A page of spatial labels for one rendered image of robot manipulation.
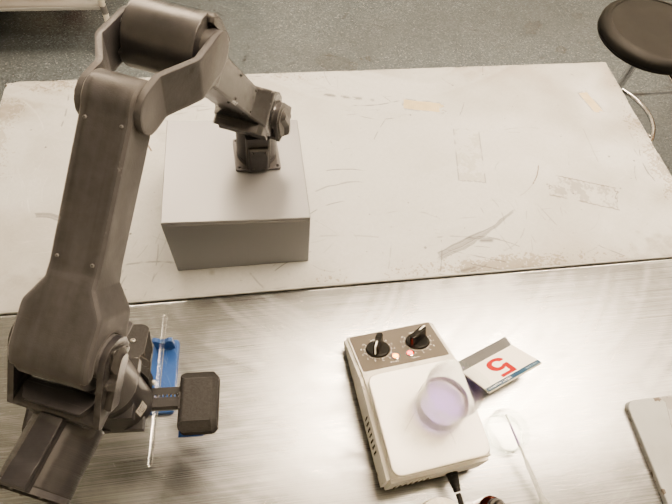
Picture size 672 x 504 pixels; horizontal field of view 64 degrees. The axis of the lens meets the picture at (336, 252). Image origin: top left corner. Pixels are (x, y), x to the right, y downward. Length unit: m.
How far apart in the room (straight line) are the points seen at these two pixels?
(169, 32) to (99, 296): 0.20
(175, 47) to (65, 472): 0.33
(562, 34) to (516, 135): 2.02
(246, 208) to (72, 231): 0.36
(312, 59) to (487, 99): 1.55
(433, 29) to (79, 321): 2.58
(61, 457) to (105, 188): 0.21
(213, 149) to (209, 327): 0.26
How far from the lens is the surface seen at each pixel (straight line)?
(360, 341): 0.74
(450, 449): 0.67
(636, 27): 2.01
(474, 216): 0.93
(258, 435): 0.74
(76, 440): 0.48
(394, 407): 0.66
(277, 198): 0.75
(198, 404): 0.58
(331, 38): 2.71
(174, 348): 0.78
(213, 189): 0.77
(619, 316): 0.93
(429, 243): 0.88
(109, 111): 0.41
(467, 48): 2.80
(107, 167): 0.40
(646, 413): 0.87
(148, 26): 0.46
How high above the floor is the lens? 1.62
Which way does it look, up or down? 58 degrees down
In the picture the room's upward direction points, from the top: 8 degrees clockwise
